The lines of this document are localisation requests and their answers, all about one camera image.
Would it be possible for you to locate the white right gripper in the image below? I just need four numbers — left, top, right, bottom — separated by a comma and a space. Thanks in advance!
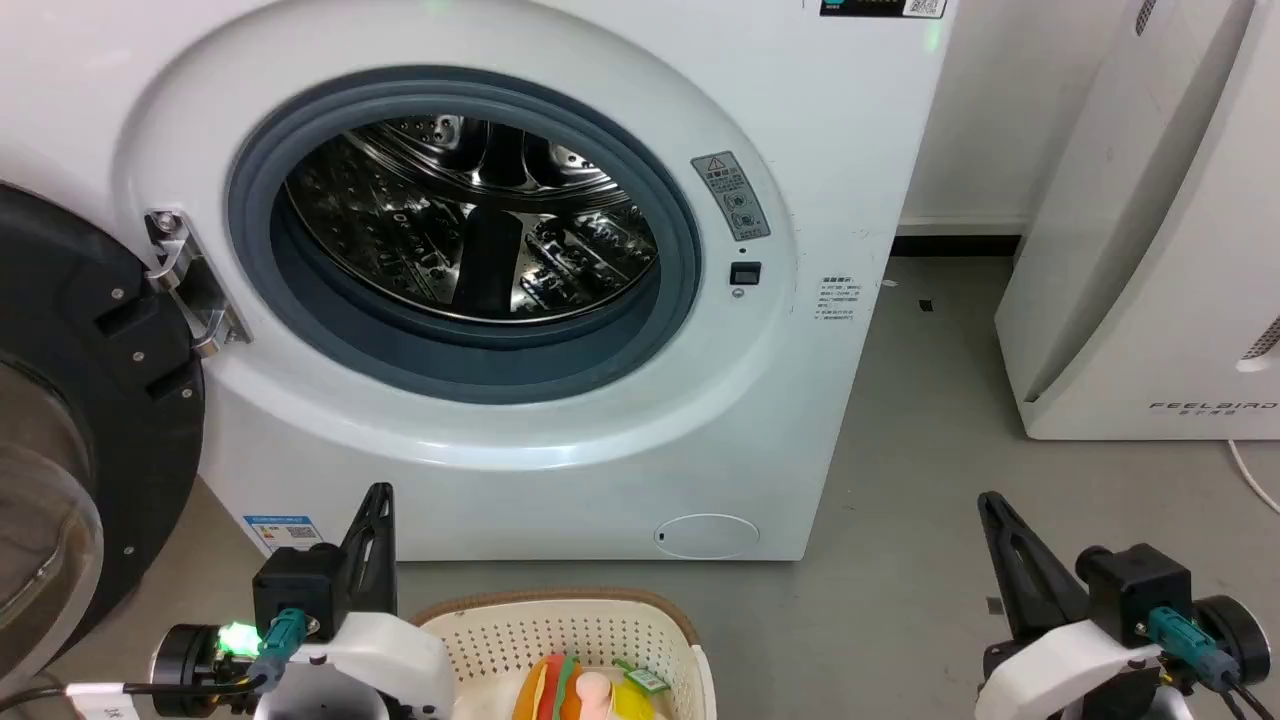
974, 491, 1169, 720

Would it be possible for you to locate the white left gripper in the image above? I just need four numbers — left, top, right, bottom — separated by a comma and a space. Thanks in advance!
254, 483, 457, 720

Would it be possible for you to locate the pink plush toy piece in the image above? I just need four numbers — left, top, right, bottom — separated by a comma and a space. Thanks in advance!
575, 670, 657, 720

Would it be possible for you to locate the black washing machine door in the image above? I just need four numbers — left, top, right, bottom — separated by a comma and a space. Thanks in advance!
0, 182, 207, 679

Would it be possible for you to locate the stainless steel washing machine drum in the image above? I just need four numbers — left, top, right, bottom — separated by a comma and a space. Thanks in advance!
284, 115, 661, 323

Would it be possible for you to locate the black label with QR code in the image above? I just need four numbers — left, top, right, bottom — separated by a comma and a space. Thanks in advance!
819, 0, 948, 19

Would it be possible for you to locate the blue white energy label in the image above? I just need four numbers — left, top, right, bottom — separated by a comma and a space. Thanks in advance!
243, 514, 325, 557

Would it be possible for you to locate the white front-load washing machine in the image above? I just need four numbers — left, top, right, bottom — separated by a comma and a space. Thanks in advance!
0, 0, 959, 563

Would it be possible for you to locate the cream perforated laundry basket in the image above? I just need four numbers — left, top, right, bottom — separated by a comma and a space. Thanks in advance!
410, 588, 718, 720

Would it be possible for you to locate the orange striped plush toy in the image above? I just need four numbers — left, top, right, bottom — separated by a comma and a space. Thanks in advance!
513, 653, 586, 720

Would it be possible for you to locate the green tag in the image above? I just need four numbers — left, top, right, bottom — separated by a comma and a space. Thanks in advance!
613, 658, 672, 696

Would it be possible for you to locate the metal door hinge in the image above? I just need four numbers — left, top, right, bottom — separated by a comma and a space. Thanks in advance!
144, 209, 251, 359

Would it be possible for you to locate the oval drain filter cover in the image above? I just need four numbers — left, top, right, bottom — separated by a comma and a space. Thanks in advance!
655, 513, 761, 560

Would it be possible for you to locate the black baseboard strip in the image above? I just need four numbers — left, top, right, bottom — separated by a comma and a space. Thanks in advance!
889, 234, 1023, 259

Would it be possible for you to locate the white air purifier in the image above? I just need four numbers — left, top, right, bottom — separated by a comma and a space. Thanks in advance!
994, 0, 1280, 442

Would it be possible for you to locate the grey rubber door gasket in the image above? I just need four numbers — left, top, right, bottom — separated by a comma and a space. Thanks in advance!
226, 66, 703, 405

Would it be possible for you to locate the grey warning sticker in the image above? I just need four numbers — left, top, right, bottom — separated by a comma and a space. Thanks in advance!
690, 151, 772, 242

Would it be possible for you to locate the teal plug right cable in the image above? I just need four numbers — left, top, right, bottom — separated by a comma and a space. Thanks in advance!
1146, 605, 1280, 720

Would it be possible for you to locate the white floor cable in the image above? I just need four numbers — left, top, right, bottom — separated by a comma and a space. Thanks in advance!
1226, 438, 1280, 516

